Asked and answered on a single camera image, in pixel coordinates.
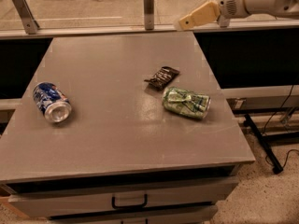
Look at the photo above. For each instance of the black metal floor bar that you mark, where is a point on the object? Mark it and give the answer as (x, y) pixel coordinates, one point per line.
(277, 168)

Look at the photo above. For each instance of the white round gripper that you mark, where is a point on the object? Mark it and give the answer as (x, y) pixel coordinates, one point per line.
(231, 1)

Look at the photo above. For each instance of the crushed green soda can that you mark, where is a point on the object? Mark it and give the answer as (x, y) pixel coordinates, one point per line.
(186, 103)

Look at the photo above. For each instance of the middle metal railing bracket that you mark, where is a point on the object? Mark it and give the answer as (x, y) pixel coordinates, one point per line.
(148, 14)

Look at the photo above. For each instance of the grey drawer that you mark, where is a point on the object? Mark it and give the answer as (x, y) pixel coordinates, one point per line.
(181, 215)
(85, 201)

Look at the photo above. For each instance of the grey upper drawer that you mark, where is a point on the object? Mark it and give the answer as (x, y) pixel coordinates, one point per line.
(85, 201)

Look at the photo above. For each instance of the grey lower drawer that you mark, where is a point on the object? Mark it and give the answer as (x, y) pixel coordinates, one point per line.
(181, 215)

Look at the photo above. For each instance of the blue soda can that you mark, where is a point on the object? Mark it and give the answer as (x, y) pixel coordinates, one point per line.
(52, 103)

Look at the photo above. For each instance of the black drawer handle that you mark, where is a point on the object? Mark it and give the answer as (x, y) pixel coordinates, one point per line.
(135, 221)
(129, 201)

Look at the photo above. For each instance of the left metal railing bracket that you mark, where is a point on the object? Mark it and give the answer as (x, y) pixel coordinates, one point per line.
(28, 21)

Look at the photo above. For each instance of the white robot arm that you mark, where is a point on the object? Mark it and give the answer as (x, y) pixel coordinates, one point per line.
(283, 9)

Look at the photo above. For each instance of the black upper drawer handle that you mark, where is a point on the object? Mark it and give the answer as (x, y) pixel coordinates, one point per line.
(129, 201)

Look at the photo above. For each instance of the black lower drawer handle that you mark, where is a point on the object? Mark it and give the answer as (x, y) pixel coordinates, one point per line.
(135, 221)

